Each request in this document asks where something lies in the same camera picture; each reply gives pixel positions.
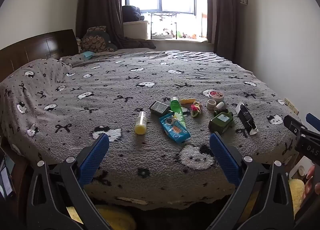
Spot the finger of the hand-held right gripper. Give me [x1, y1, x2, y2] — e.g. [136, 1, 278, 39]
[306, 113, 320, 127]
[284, 115, 308, 141]

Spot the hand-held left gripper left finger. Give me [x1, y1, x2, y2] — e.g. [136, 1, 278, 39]
[26, 133, 112, 230]

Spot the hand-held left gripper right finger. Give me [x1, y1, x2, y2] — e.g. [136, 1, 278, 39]
[205, 132, 298, 230]

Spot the green tube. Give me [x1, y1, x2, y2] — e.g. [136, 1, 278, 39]
[169, 96, 187, 129]

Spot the person's right hand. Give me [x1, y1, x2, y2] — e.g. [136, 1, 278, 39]
[302, 165, 320, 200]

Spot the black carton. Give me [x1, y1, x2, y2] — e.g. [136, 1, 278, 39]
[235, 101, 257, 131]

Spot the small dark bottle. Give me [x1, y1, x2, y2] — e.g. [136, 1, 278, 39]
[213, 107, 229, 117]

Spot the yellow fluffy slipper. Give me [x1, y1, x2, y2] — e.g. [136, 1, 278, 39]
[289, 179, 305, 217]
[66, 204, 137, 230]

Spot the yellow plastic bottle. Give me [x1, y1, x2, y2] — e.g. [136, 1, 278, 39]
[134, 111, 147, 135]

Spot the blue wet wipes packet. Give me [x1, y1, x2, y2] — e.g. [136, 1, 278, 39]
[159, 113, 191, 145]

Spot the round printed metal tin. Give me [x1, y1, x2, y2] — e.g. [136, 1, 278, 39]
[202, 89, 225, 101]

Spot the grey printed blanket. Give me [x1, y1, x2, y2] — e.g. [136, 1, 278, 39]
[0, 50, 303, 210]

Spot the dark cardboard box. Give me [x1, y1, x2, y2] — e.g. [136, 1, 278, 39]
[149, 100, 171, 116]

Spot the smartphone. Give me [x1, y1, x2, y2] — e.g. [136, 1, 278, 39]
[0, 163, 15, 199]

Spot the patterned brown pillow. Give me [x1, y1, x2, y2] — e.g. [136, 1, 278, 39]
[80, 26, 118, 53]

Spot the brown wooden headboard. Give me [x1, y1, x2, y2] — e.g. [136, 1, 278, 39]
[0, 29, 79, 76]

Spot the row of small toys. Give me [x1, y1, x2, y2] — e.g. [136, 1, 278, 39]
[152, 27, 202, 40]

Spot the white storage box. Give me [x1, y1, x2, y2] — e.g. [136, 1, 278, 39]
[123, 20, 149, 39]

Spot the dark brown curtain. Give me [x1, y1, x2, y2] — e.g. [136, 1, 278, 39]
[76, 0, 155, 49]
[205, 0, 239, 56]

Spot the dark cloth pile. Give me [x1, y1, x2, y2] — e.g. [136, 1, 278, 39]
[122, 5, 145, 23]

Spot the small drying rack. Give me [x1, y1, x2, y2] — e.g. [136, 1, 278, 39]
[147, 12, 184, 39]

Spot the wall socket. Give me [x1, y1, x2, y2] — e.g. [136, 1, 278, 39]
[284, 98, 299, 115]

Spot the colourful hair ties bundle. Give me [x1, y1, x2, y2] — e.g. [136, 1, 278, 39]
[190, 103, 203, 118]

